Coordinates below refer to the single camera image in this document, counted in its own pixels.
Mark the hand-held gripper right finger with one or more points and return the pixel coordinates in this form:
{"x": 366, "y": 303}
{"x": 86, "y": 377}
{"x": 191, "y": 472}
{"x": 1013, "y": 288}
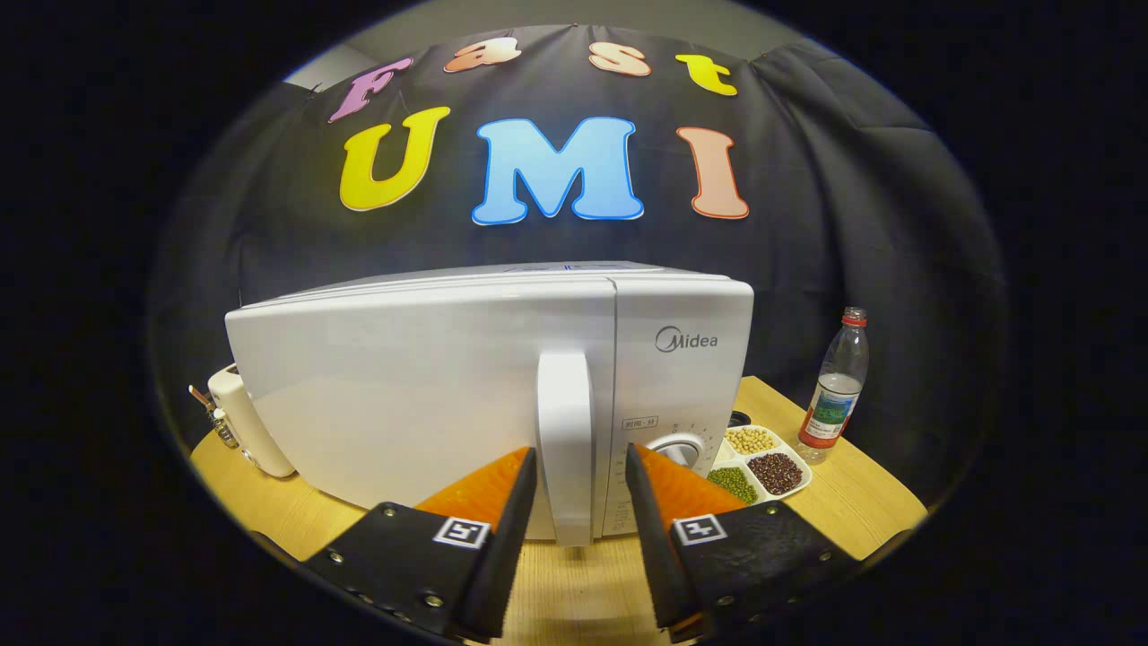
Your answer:
{"x": 653, "y": 538}

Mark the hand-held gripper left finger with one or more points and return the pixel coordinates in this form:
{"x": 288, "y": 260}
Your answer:
{"x": 507, "y": 547}

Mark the white toaster oven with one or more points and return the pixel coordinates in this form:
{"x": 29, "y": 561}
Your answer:
{"x": 404, "y": 386}

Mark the cream pop-up toaster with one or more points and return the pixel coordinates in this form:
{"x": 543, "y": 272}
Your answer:
{"x": 242, "y": 422}

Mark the white divided bean dish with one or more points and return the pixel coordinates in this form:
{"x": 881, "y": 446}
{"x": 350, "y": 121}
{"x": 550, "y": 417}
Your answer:
{"x": 776, "y": 473}

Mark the clear plastic water bottle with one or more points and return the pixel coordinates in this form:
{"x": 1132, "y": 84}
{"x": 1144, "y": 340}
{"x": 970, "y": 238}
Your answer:
{"x": 834, "y": 395}

